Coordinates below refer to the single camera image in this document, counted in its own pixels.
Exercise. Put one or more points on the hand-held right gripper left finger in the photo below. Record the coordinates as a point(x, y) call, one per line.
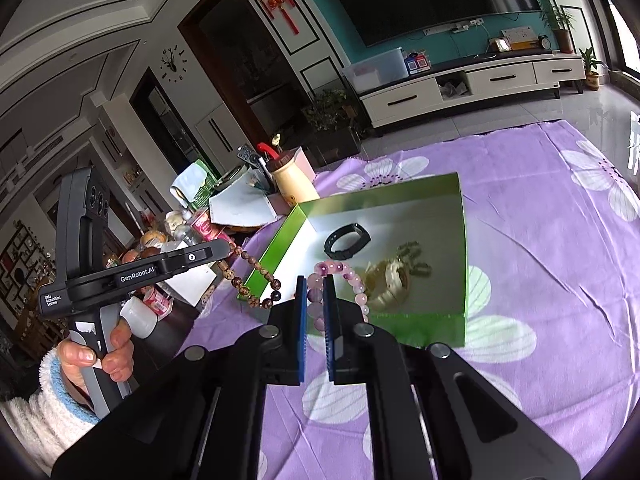
point(300, 330)

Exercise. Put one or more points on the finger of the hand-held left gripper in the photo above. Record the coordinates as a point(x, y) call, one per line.
point(200, 256)

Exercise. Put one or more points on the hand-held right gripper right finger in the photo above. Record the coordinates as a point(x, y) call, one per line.
point(329, 330)

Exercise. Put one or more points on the black fitness band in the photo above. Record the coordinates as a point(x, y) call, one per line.
point(332, 250)

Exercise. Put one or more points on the green cardboard box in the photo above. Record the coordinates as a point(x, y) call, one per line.
point(420, 325)

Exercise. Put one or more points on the person's left hand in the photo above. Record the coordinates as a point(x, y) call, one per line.
point(77, 355)

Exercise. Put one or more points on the white paper sheet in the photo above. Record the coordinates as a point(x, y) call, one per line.
point(240, 205)

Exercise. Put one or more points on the green and white packet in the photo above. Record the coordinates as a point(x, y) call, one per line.
point(192, 185)

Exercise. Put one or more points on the pen holder with pens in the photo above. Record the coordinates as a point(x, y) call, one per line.
point(260, 182)

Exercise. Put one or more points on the grey remote control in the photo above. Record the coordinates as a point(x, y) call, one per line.
point(247, 155)

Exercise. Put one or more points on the yellow bear bottle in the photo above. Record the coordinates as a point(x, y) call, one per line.
point(295, 180)

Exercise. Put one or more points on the dark planter with plants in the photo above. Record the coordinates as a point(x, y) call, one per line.
point(332, 130)

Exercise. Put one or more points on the purple floral tablecloth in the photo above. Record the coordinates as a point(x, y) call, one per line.
point(540, 270)

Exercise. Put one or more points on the clear plastic storage box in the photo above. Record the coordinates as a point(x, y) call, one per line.
point(375, 72)

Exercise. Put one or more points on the white tv cabinet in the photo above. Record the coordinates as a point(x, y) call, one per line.
point(500, 80)

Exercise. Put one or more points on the white desk calendar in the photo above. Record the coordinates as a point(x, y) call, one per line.
point(520, 37)

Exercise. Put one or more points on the small alarm clock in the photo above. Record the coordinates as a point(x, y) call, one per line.
point(545, 43)

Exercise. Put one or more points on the small potted plant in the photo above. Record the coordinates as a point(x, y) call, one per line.
point(591, 72)

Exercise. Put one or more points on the tall potted plant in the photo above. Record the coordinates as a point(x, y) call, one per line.
point(562, 30)

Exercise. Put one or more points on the black deer wall clock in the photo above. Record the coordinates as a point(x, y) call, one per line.
point(173, 64)

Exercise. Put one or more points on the small photo frame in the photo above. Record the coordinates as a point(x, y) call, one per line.
point(502, 45)

